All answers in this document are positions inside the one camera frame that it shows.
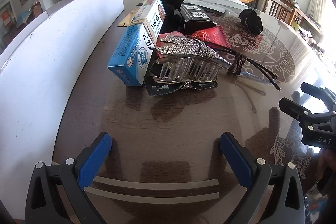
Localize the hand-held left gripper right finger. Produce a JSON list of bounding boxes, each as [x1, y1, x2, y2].
[[220, 132, 311, 224]]

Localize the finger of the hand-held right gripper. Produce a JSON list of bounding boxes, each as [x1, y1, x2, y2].
[[279, 97, 336, 136], [301, 82, 336, 109]]

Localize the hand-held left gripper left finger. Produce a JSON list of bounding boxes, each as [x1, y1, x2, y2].
[[25, 132, 113, 224]]

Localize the person's right hand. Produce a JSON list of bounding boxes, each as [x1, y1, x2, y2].
[[316, 148, 336, 193]]

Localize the black glasses in clear bag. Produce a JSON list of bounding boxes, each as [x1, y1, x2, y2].
[[207, 42, 281, 90]]

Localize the wooden chair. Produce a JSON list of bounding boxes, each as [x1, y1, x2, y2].
[[266, 0, 303, 25]]

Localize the blue and white medicine box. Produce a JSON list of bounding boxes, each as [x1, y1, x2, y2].
[[107, 0, 166, 87]]

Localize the white board panel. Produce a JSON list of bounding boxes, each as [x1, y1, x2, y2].
[[0, 0, 125, 215]]

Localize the clear claw clip rhinestone bow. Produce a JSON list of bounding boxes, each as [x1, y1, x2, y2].
[[150, 35, 235, 83]]

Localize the red packet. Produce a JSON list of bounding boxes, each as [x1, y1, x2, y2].
[[190, 25, 232, 49]]

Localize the black carton box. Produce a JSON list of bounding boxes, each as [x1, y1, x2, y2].
[[180, 4, 217, 34]]

